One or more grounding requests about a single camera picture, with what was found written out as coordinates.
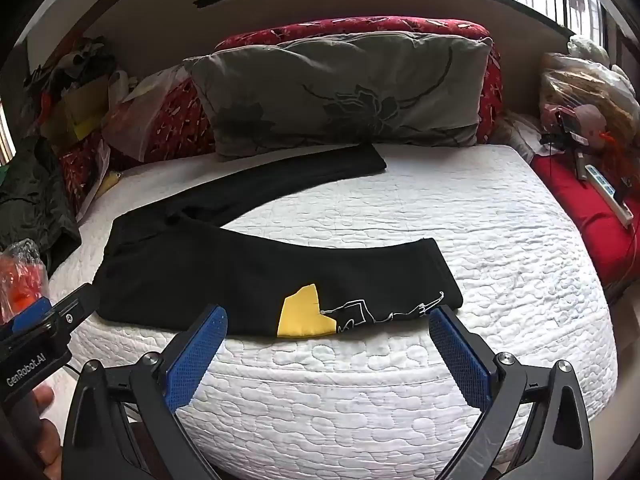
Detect grey floral pillow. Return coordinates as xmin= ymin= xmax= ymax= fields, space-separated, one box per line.
xmin=182 ymin=32 xmax=493 ymax=162

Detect dark green jacket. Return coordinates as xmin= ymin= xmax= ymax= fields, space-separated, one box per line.
xmin=0 ymin=137 xmax=82 ymax=277

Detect orange plastic bag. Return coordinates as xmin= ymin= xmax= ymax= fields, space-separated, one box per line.
xmin=0 ymin=240 xmax=51 ymax=325

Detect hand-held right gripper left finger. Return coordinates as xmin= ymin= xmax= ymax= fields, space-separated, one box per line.
xmin=61 ymin=304 xmax=231 ymax=480

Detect translucent plastic bag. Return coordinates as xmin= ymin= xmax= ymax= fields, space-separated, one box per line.
xmin=102 ymin=67 xmax=186 ymax=161

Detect white power strip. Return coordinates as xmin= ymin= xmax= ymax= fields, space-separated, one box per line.
xmin=585 ymin=164 xmax=635 ymax=228

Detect long red floral cushion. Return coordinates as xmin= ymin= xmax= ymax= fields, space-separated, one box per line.
xmin=214 ymin=17 xmax=505 ymax=146

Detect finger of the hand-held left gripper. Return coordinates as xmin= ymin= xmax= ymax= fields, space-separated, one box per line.
xmin=50 ymin=284 xmax=102 ymax=335

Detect plain red cloth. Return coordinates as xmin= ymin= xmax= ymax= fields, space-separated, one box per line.
xmin=530 ymin=152 xmax=640 ymax=287

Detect clear bag of stuffed items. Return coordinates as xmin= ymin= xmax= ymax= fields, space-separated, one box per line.
xmin=540 ymin=52 xmax=640 ymax=191

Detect white quilted mattress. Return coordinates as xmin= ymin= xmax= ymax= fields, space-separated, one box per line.
xmin=47 ymin=142 xmax=618 ymax=480

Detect red floral cloth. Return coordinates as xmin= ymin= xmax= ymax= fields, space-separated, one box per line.
xmin=59 ymin=132 xmax=112 ymax=211

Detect black pants with yellow patch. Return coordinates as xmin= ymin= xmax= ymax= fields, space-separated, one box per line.
xmin=94 ymin=144 xmax=463 ymax=338

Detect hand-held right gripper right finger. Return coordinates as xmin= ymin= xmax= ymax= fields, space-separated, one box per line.
xmin=427 ymin=305 xmax=596 ymax=480

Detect person's left hand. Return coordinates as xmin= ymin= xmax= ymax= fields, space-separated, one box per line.
xmin=30 ymin=385 xmax=63 ymax=467

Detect pile of clutter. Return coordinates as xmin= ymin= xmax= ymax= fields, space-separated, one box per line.
xmin=25 ymin=35 xmax=126 ymax=146

